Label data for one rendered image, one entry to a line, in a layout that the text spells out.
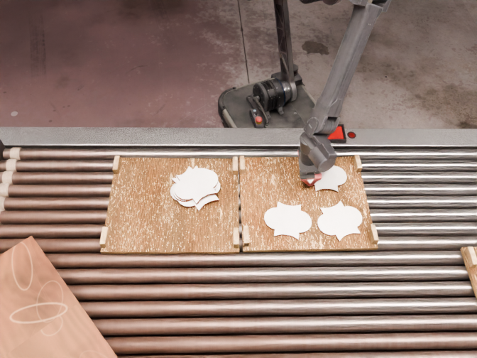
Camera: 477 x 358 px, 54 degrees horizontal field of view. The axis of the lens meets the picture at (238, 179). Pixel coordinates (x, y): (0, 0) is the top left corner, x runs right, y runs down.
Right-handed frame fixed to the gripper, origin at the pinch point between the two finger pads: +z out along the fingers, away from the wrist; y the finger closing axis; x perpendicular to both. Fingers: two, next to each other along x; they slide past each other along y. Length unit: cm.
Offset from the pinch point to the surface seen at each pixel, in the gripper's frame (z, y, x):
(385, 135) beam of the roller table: 8.4, 20.6, -29.0
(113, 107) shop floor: 80, 115, 114
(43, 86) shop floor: 73, 133, 161
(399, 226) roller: 6.8, -17.4, -26.9
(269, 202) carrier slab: -1.2, -10.5, 13.6
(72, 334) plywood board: -20, -56, 62
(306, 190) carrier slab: 0.8, -5.3, 1.5
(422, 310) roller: 7, -44, -28
